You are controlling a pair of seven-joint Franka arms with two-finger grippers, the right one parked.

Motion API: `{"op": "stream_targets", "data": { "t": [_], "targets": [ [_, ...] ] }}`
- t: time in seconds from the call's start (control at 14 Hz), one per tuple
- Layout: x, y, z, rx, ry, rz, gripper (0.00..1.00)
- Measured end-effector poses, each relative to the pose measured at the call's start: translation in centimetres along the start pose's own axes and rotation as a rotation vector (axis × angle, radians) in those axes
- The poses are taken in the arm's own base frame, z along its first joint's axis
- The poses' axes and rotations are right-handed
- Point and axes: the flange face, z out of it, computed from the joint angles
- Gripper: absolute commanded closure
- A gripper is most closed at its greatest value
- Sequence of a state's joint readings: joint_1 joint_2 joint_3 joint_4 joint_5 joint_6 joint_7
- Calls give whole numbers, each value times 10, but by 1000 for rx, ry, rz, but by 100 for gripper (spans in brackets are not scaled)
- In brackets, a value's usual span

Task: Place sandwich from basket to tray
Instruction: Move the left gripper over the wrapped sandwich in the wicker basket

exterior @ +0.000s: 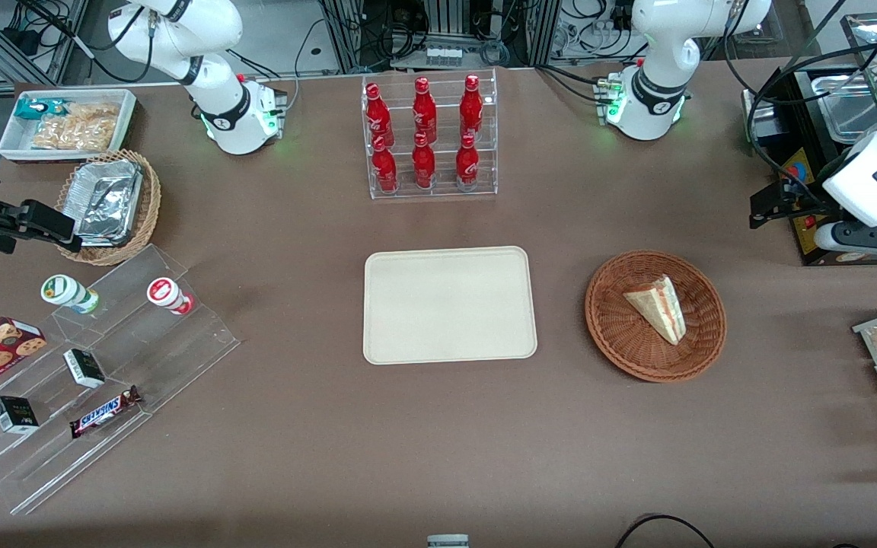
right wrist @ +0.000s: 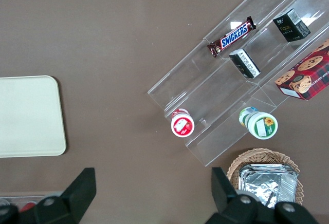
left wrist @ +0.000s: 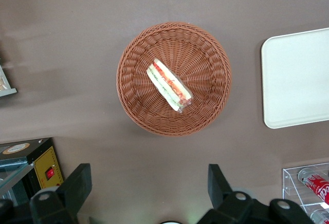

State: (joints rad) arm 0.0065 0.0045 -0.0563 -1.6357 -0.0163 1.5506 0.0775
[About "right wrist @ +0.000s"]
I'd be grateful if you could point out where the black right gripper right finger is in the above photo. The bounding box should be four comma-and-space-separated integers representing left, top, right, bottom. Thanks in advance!
205, 167, 277, 224

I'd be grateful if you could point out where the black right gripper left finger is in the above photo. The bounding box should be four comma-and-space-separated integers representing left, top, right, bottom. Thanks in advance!
17, 167, 97, 224

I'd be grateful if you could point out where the light wicker basket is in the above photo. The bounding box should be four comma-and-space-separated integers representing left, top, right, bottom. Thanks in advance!
227, 148, 304, 207

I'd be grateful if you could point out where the cream rectangular tray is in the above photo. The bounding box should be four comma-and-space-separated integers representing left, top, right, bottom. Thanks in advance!
0, 75, 67, 158

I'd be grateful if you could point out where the aluminium foil container stack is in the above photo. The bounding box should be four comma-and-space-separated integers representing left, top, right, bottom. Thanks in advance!
238, 164, 299, 209

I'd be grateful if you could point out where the red cola bottle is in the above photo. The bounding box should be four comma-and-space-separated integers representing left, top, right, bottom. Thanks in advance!
20, 201, 36, 212

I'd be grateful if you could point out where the clear acrylic bottle rack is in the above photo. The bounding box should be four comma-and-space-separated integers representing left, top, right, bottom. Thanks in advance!
0, 195, 52, 211

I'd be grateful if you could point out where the green lid yogurt cup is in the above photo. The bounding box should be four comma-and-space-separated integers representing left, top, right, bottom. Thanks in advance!
238, 106, 279, 140

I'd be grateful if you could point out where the red lid yogurt cup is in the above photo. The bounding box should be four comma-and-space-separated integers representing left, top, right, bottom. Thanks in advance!
170, 107, 195, 138

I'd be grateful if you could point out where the clear acrylic stepped shelf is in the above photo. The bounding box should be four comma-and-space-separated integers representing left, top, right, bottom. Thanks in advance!
148, 0, 329, 167

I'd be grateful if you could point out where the small black carton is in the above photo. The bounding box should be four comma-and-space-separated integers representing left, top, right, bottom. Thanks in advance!
228, 49, 261, 79
272, 8, 311, 43

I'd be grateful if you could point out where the red plaid cookie box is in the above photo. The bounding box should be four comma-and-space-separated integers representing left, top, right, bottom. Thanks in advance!
274, 39, 329, 101

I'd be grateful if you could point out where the Snickers chocolate bar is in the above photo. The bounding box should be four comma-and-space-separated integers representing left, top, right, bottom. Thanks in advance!
207, 16, 257, 58

